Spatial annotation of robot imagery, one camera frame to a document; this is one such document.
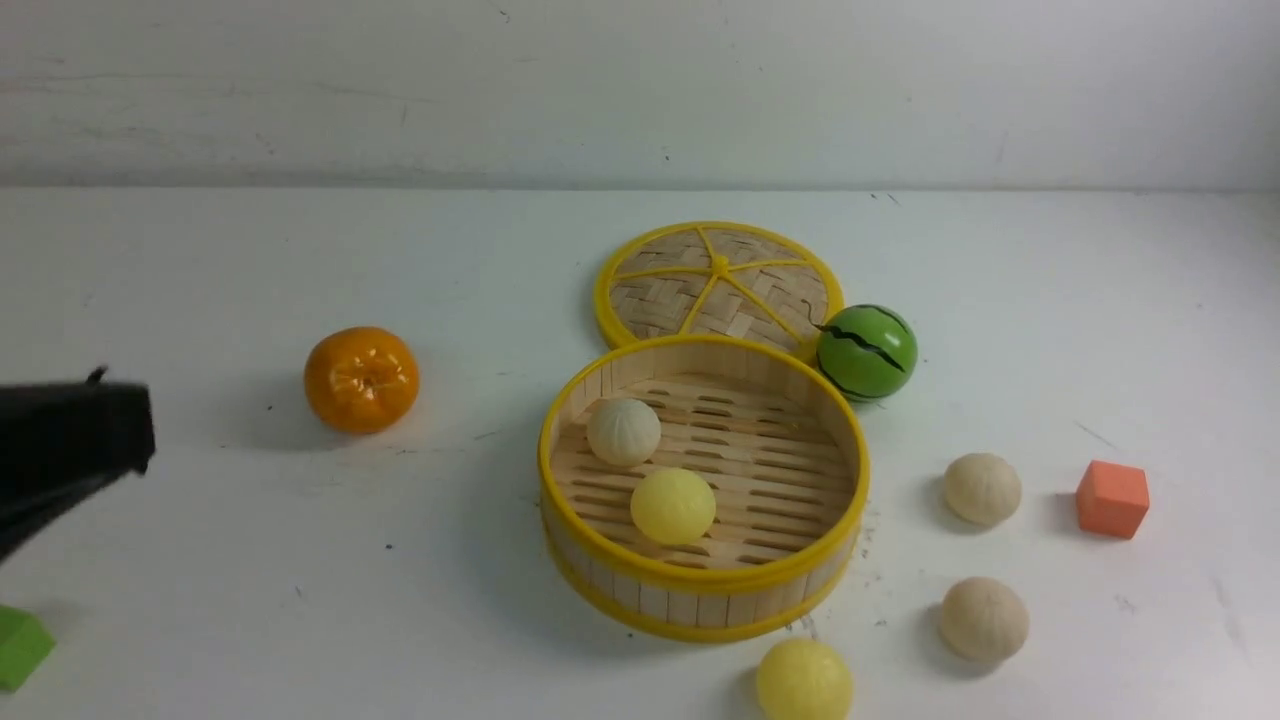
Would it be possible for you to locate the white bun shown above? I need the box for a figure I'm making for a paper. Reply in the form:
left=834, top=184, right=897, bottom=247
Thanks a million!
left=937, top=577, right=1030, bottom=664
left=943, top=452, right=1023, bottom=528
left=586, top=398, right=662, bottom=468

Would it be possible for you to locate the yellow bun bottom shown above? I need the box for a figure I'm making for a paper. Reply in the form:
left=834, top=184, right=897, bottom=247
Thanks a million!
left=755, top=637, right=854, bottom=719

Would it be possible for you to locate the bamboo steamer tray yellow rim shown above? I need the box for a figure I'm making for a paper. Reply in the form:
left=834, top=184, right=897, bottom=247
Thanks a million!
left=538, top=334, right=870, bottom=643

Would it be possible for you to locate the green toy watermelon ball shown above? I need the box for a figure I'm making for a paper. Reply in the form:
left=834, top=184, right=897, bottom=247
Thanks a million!
left=815, top=304, right=919, bottom=404

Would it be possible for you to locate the woven bamboo steamer lid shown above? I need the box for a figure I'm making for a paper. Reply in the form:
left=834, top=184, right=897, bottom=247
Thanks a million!
left=591, top=220, right=846, bottom=363

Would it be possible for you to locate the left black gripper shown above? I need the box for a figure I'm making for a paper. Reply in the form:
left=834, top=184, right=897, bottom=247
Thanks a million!
left=1, top=366, right=156, bottom=559

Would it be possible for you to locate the orange toy tangerine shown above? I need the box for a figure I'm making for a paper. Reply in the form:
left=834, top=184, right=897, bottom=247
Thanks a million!
left=303, top=325, right=421, bottom=436

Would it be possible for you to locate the orange cube block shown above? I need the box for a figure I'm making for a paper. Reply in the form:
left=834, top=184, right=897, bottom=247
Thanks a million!
left=1075, top=459, right=1149, bottom=541

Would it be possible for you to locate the yellow bun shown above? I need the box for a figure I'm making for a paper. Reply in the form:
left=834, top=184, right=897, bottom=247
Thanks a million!
left=628, top=468, right=717, bottom=546
left=755, top=637, right=854, bottom=719

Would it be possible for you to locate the green block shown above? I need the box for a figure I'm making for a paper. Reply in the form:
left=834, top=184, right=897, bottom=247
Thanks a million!
left=0, top=605, right=56, bottom=693

